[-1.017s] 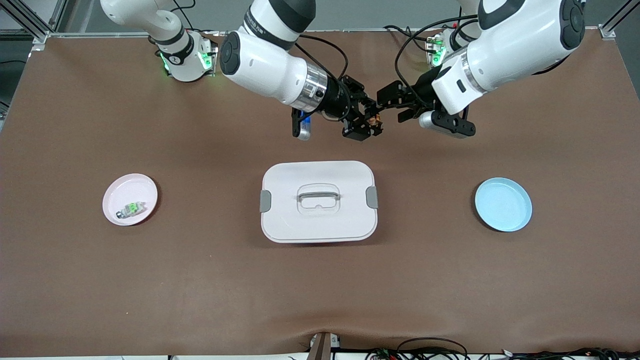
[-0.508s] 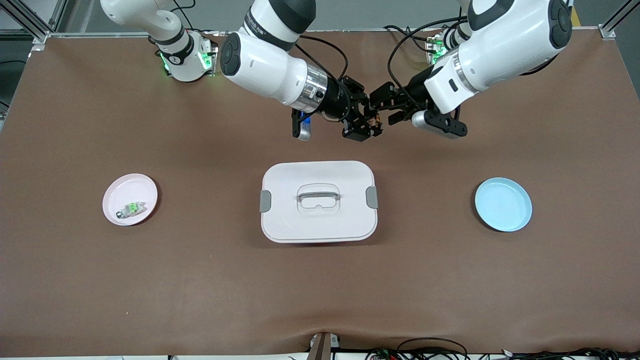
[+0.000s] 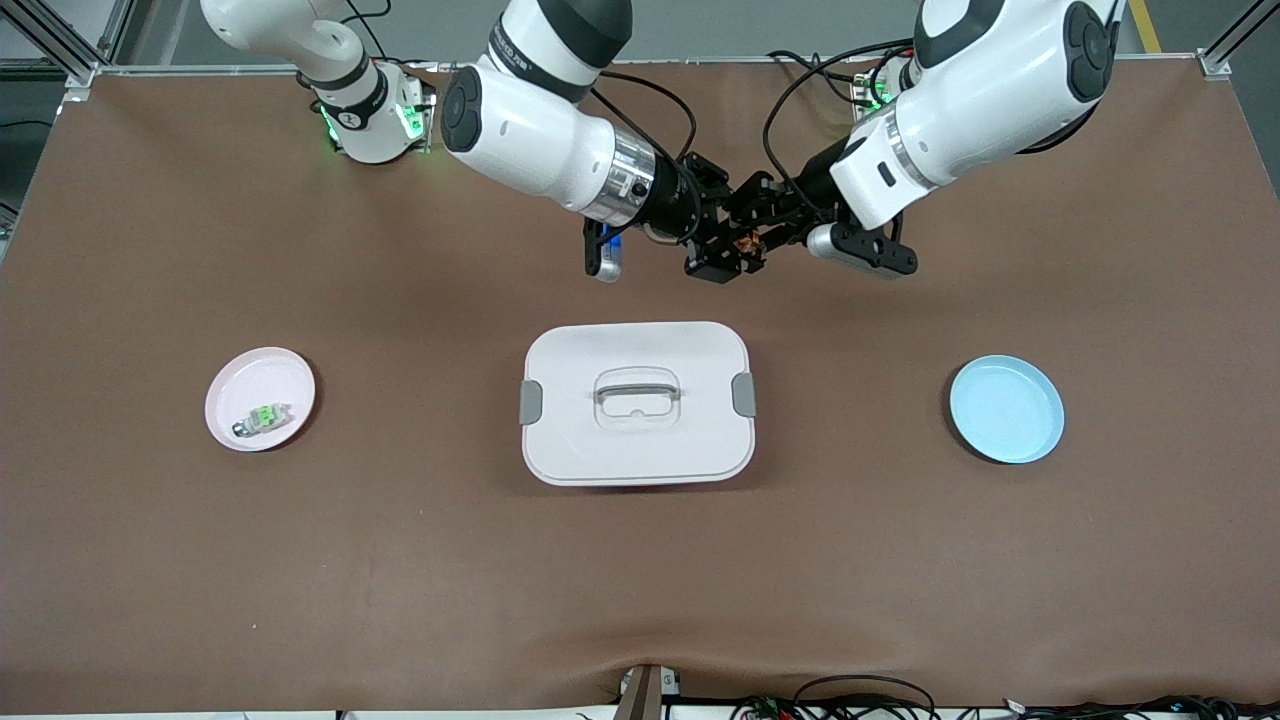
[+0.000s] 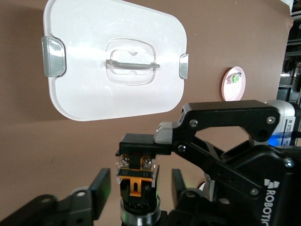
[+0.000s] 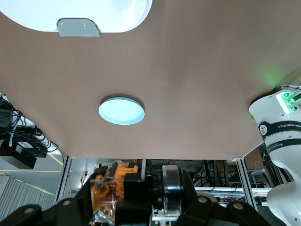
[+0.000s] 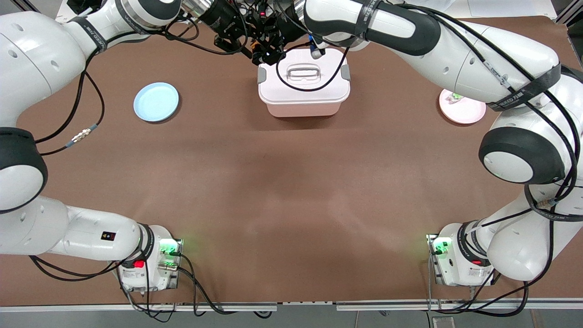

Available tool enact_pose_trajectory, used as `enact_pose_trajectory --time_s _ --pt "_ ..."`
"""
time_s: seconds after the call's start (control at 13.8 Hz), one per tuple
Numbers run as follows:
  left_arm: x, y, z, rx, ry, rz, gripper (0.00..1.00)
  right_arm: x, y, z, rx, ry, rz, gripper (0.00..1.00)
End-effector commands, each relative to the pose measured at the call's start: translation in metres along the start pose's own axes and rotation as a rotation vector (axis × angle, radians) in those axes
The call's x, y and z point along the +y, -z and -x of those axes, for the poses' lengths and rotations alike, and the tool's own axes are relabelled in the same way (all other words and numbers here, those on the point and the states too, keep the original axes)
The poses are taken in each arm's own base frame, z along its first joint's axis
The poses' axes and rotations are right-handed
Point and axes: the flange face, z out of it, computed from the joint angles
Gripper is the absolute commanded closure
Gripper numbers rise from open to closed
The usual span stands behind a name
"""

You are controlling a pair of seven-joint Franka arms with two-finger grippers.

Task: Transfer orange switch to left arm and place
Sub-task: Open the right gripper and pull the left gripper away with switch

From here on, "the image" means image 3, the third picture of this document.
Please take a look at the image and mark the black looped cable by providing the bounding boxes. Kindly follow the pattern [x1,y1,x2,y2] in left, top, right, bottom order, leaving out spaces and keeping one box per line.
[730,675,941,720]

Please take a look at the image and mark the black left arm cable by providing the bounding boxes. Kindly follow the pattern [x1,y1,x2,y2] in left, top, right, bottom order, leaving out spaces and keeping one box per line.
[762,38,916,201]

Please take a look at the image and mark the brown table mat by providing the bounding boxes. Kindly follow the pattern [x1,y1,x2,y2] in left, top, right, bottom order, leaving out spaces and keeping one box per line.
[0,55,1280,716]

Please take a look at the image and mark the white lidded box grey latches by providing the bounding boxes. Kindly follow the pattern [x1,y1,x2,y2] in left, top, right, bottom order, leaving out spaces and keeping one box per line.
[519,320,758,488]

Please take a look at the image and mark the pink round plate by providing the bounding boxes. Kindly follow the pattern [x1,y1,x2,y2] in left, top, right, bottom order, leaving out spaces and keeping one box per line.
[205,346,317,453]

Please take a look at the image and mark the metal table edge bracket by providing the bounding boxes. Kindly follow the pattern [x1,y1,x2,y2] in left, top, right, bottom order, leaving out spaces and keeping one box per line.
[615,664,683,720]

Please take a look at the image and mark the black left base cable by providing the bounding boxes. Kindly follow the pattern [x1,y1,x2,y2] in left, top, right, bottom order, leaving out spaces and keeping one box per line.
[767,48,871,109]

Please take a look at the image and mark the black cable bundle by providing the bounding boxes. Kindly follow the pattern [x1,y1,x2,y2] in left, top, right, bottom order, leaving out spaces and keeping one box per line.
[1000,695,1280,720]

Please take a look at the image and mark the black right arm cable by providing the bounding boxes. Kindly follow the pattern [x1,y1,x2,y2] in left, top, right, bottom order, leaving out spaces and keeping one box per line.
[590,70,699,161]

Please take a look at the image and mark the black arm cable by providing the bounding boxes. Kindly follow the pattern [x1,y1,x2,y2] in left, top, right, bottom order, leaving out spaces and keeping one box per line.
[590,70,699,161]
[762,38,916,201]

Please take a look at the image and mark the green clear switch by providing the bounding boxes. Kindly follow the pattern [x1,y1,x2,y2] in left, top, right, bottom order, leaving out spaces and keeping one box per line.
[232,402,293,441]

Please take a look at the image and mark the aluminium corner post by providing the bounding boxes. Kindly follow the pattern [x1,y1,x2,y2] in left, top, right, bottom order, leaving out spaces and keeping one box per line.
[1198,0,1280,81]

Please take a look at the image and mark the light blue round plate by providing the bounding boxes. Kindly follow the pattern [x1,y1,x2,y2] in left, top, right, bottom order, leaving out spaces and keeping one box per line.
[949,354,1066,465]

